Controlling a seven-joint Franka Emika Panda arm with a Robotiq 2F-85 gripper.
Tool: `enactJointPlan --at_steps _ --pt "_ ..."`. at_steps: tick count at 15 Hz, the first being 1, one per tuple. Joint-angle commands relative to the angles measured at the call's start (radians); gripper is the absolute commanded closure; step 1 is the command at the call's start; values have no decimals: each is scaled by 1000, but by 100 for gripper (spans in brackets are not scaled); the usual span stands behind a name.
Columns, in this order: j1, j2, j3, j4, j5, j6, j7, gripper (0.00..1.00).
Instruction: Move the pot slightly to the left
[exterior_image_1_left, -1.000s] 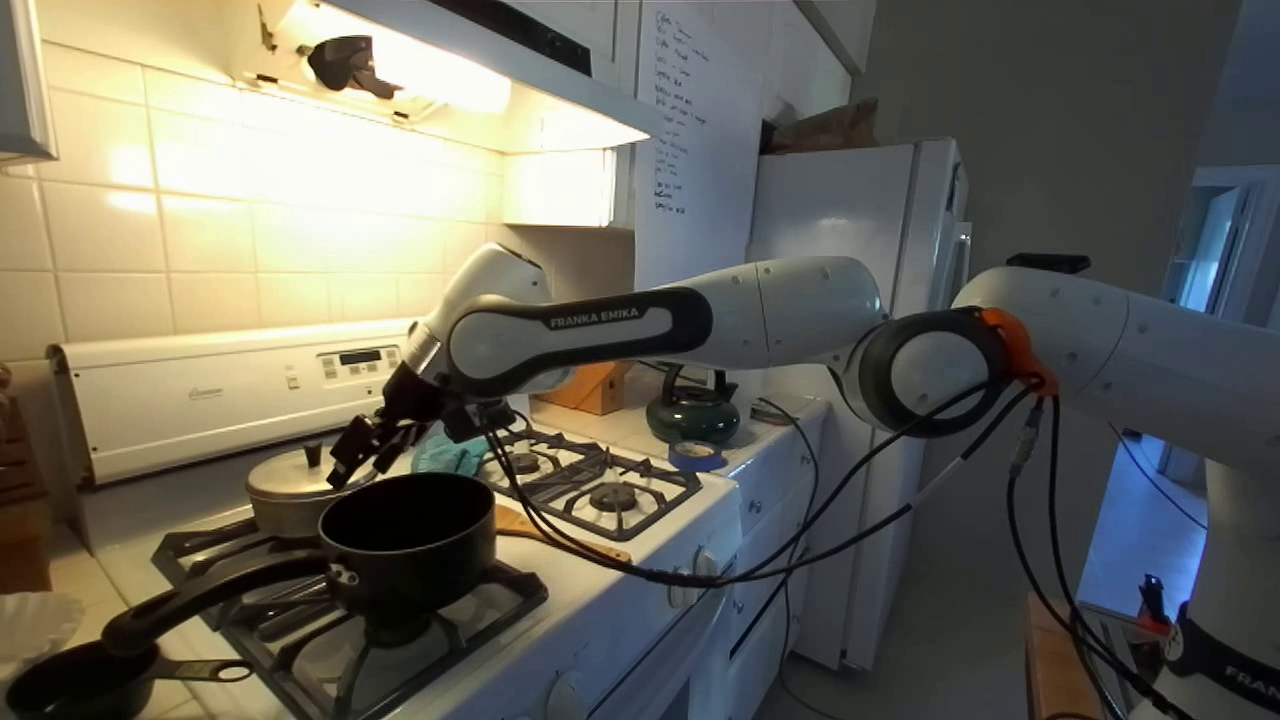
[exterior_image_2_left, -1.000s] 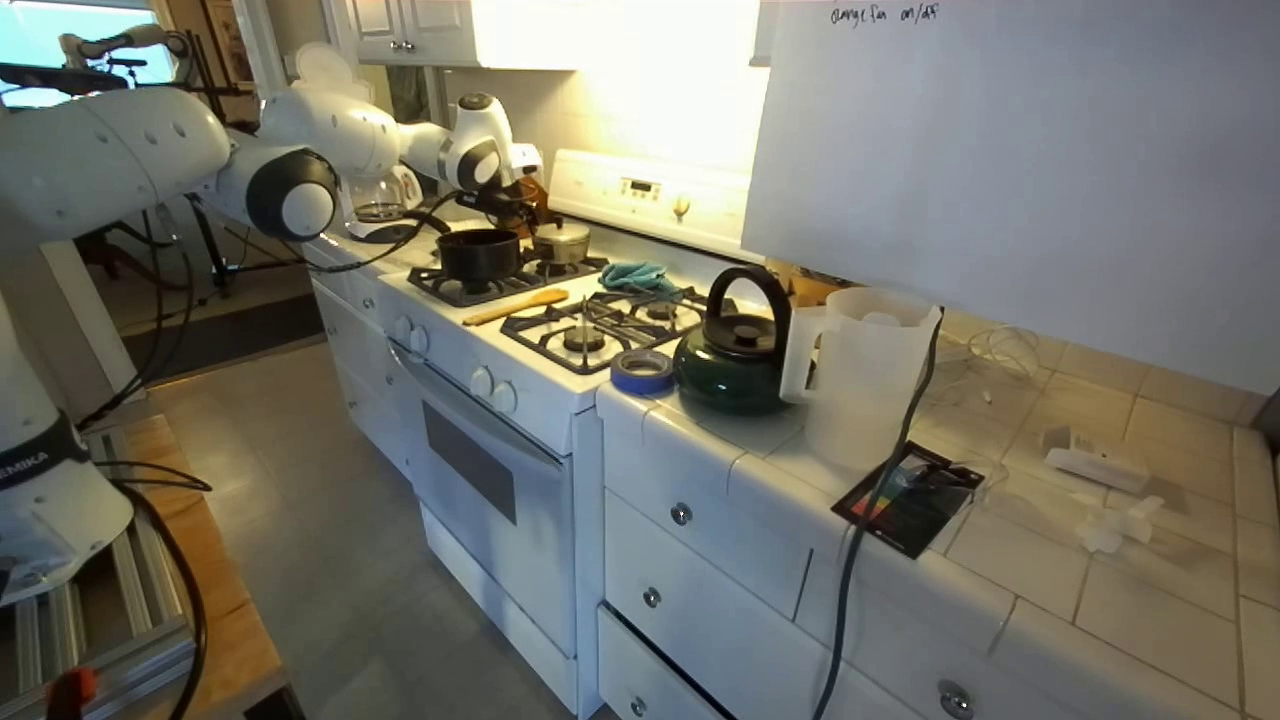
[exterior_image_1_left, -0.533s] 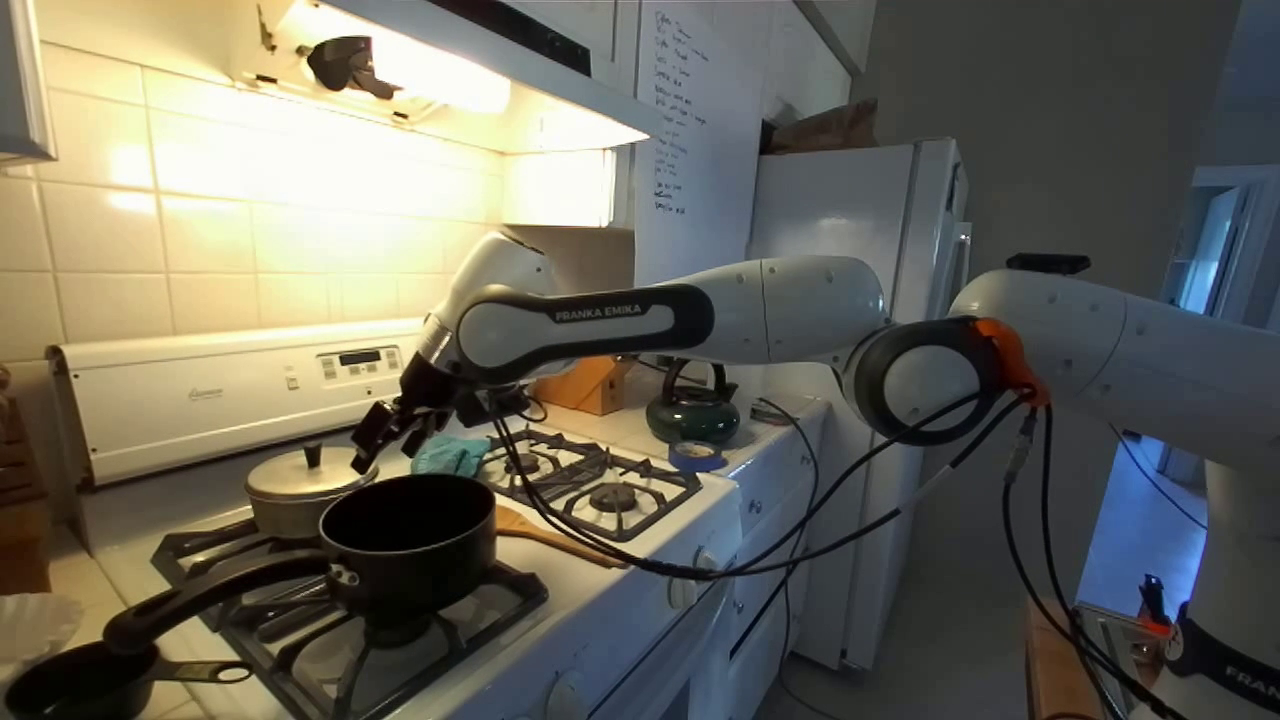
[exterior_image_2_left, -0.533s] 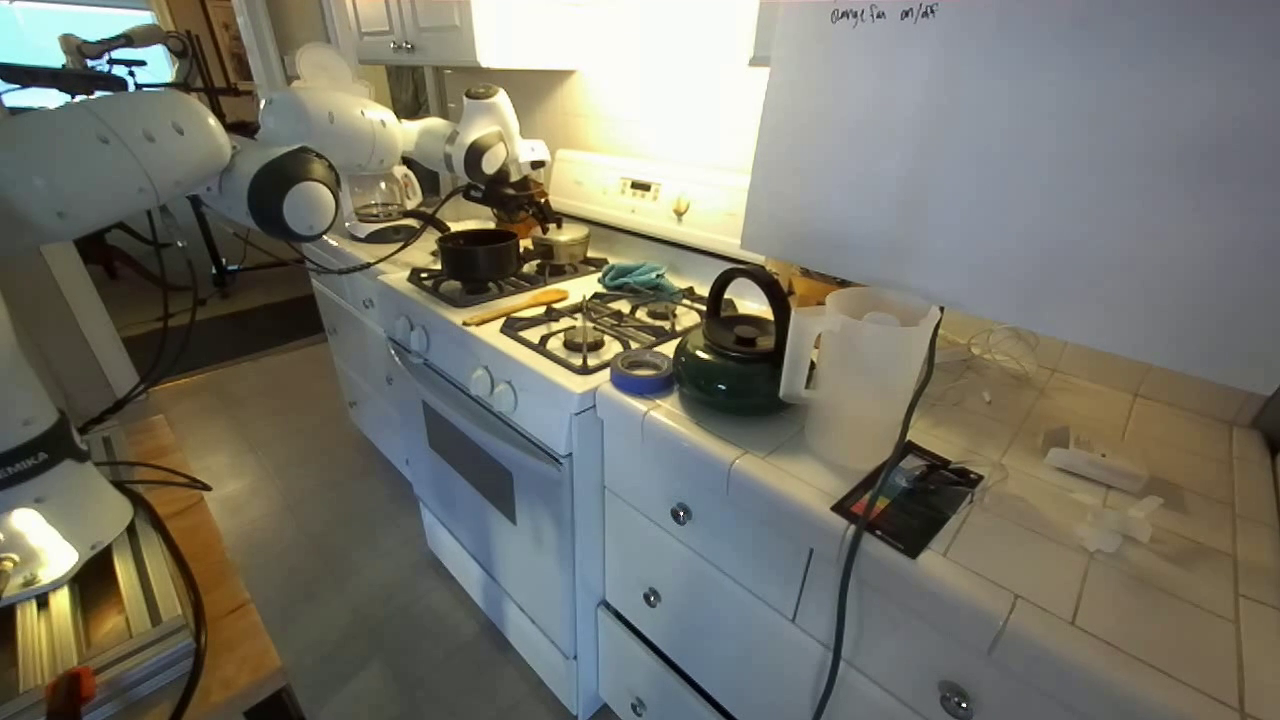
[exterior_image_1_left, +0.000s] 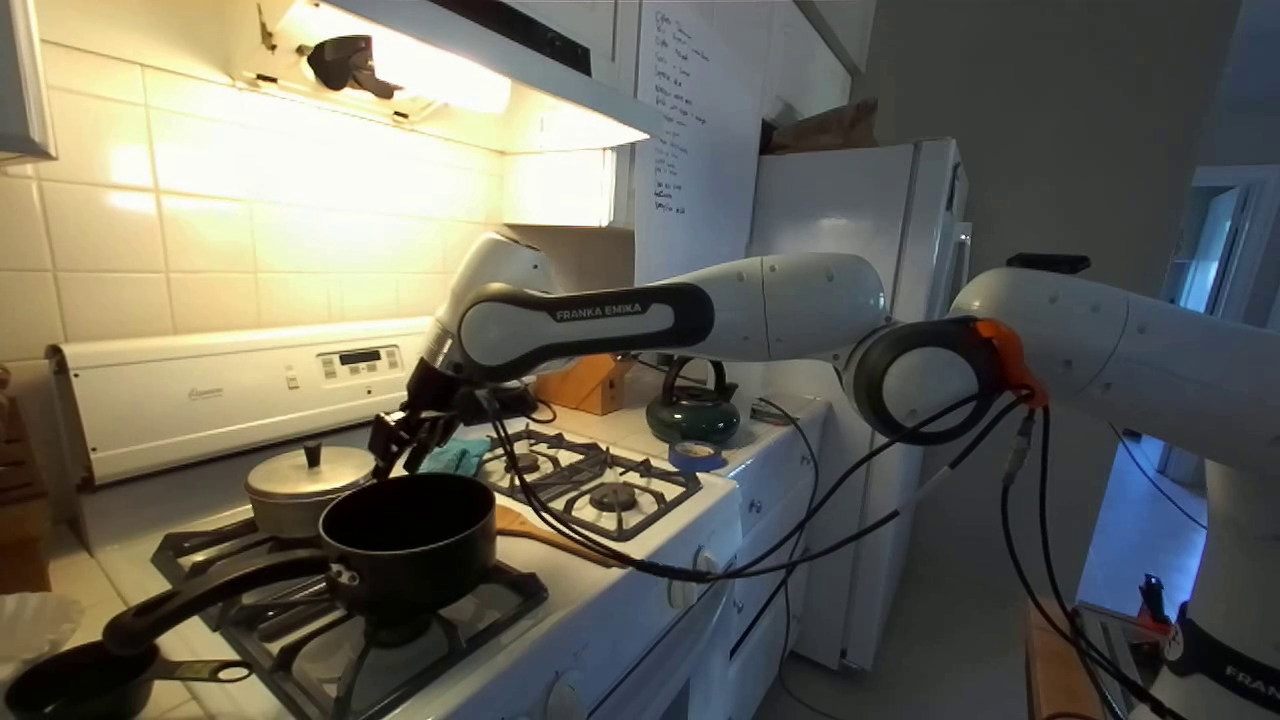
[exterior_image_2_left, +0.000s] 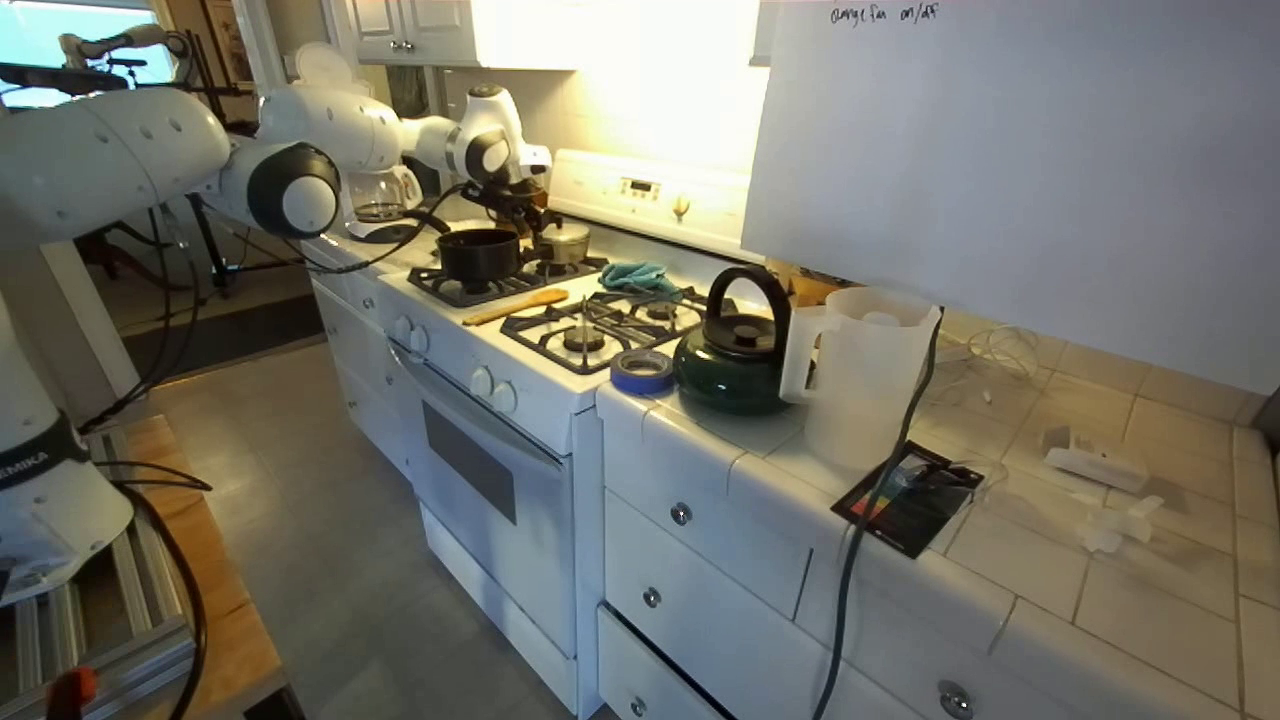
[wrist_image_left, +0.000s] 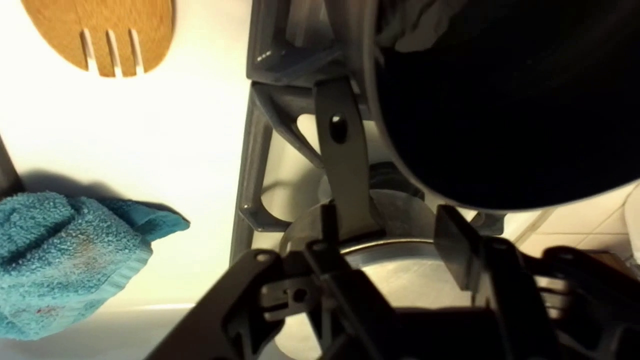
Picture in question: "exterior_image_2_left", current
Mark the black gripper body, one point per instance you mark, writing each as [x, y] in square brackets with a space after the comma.
[506, 200]

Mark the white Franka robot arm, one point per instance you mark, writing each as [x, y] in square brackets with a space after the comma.
[121, 161]

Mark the large black saucepan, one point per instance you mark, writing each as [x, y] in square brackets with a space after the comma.
[476, 256]

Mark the wooden round object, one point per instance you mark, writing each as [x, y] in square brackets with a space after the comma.
[513, 305]

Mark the teal terry cloth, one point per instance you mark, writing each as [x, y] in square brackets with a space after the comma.
[636, 278]

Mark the black burner grate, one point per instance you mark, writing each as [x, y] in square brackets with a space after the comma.
[587, 343]
[434, 287]

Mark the white stove knob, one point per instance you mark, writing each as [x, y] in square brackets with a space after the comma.
[418, 338]
[483, 381]
[506, 396]
[401, 331]

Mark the blue tape roll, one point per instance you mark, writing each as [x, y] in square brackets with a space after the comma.
[643, 375]

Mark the dark green kettle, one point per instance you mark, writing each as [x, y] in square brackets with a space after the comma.
[726, 364]

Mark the white gas stove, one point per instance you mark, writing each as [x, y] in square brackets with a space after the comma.
[506, 464]

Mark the white drawer cabinet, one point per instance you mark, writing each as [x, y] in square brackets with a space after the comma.
[720, 532]

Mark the white translucent pitcher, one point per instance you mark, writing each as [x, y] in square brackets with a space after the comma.
[865, 385]

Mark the black printed booklet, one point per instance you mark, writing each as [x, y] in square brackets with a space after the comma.
[907, 500]

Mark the white board with writing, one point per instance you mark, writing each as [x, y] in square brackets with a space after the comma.
[1015, 161]

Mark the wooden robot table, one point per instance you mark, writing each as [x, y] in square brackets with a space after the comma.
[233, 626]

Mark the red round button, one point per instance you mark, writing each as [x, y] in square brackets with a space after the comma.
[71, 694]

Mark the white wall cabinet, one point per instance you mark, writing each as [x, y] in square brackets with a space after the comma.
[401, 24]

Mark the black tripod with camera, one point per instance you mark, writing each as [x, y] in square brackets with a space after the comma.
[81, 73]

